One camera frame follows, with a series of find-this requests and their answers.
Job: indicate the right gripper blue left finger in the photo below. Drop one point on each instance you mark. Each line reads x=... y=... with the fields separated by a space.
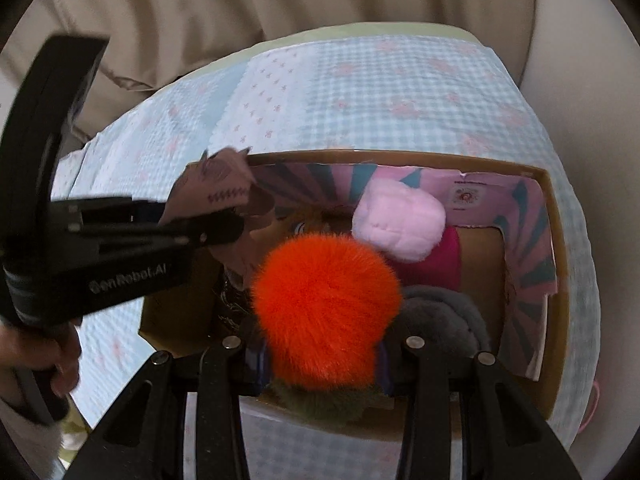
x=178 y=418

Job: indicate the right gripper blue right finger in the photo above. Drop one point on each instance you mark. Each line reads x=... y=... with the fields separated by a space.
x=503 y=434

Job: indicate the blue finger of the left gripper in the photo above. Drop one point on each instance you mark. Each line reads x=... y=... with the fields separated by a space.
x=117 y=225

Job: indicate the grey fuzzy sock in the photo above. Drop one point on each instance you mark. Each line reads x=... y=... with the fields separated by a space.
x=449 y=320

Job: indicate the pink patterned sock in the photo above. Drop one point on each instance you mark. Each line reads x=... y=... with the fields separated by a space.
x=219 y=182

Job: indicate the magenta pouch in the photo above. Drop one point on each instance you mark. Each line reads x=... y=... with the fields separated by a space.
x=441 y=268

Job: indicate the orange pompom plush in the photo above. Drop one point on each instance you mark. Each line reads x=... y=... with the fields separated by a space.
x=323 y=303

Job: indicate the light pink soft pad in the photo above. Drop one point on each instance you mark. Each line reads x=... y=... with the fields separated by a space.
x=403 y=223

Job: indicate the person's left hand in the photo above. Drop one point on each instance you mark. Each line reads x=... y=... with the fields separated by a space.
x=19 y=349

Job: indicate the cardboard box pink print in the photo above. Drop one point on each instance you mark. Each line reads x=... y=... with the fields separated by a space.
x=475 y=259

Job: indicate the beige curtain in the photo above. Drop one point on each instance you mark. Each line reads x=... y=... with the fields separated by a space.
x=154 y=42

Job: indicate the light green sheet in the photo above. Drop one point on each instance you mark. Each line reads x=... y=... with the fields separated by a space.
x=364 y=29

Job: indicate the blue checkered floral blanket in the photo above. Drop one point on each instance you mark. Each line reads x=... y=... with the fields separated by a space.
x=397 y=93

